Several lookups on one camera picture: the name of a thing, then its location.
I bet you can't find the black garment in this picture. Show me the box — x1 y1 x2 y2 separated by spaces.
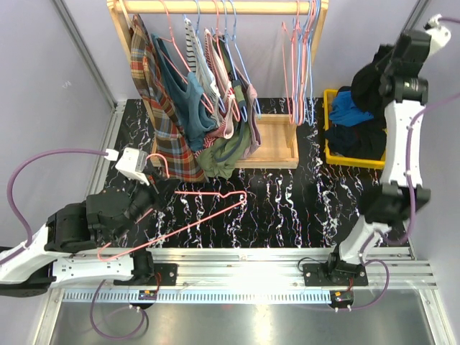
351 45 392 118

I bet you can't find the wooden clothes rack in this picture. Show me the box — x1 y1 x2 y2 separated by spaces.
106 0 329 170

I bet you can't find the pink hanging garment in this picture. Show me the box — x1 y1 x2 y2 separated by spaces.
204 30 262 158

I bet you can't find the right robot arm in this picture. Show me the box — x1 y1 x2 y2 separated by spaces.
320 29 444 285

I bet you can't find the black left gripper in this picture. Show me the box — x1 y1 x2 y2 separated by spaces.
110 169 182 243

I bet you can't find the plaid hanging shirt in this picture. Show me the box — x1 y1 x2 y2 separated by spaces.
130 14 207 183

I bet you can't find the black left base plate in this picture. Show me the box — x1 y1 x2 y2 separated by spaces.
114 263 178 287

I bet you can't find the pink wire hanger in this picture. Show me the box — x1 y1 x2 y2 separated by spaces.
281 1 306 126
96 153 247 262

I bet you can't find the dark clothes pile in bin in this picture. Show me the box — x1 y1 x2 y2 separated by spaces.
324 86 387 160

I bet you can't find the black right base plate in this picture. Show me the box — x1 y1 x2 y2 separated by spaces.
301 263 369 288

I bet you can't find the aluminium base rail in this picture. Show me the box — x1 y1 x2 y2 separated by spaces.
56 247 436 305

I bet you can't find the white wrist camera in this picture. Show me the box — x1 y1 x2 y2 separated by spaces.
115 147 149 185
423 14 451 58

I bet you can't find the teal hanging tank top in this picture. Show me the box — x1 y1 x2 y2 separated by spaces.
151 34 216 152

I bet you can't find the yellow plastic bin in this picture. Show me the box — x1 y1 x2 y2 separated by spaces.
323 89 385 170

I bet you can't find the blue tank top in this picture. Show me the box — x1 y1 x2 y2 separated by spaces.
328 90 374 127

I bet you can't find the green hanging garment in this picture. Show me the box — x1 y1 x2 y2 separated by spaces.
196 35 252 180

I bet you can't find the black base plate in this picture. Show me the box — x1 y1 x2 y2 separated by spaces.
301 263 369 288
114 263 178 287

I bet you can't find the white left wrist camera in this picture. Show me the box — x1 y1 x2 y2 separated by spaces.
115 147 149 185

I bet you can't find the striped hanging garment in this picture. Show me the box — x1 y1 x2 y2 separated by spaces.
184 17 222 125

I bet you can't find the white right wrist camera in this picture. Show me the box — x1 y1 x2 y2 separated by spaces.
423 14 451 58

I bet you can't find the empty hangers bunch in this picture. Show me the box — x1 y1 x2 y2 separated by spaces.
291 1 321 126

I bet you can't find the purple floor cable left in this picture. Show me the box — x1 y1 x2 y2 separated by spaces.
88 280 150 340

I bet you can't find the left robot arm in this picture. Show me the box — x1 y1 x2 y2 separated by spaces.
1 178 180 298

